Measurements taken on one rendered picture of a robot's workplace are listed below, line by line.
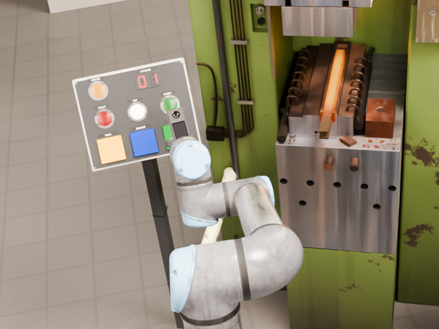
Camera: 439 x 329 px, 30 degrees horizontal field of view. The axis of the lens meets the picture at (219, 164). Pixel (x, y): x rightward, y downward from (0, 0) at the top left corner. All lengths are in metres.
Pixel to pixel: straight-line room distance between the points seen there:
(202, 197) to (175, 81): 0.54
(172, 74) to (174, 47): 2.41
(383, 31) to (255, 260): 1.57
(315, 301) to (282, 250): 1.53
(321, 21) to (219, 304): 1.08
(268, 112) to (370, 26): 0.48
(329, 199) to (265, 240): 1.17
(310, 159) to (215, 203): 0.60
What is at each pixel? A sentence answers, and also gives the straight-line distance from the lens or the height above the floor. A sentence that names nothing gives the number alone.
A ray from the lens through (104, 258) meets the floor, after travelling 3.60.
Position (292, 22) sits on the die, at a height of 1.31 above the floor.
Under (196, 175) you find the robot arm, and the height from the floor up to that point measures 1.20.
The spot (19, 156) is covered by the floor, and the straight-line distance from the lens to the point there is 4.29.
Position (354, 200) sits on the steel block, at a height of 0.71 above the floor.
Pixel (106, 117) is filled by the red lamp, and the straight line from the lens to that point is 2.47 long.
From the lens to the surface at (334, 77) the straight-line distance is 2.67.
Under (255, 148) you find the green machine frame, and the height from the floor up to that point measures 0.73.
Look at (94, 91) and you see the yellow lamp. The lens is 2.47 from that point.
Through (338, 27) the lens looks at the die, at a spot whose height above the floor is 1.30.
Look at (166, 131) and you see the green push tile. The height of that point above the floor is 1.03.
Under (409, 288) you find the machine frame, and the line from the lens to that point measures 3.24.
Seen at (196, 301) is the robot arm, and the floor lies 1.37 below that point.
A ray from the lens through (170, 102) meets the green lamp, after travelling 2.48.
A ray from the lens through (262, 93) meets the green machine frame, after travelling 2.70.
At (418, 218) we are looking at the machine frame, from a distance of 2.97.
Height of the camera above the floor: 2.49
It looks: 39 degrees down
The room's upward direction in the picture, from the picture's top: 8 degrees counter-clockwise
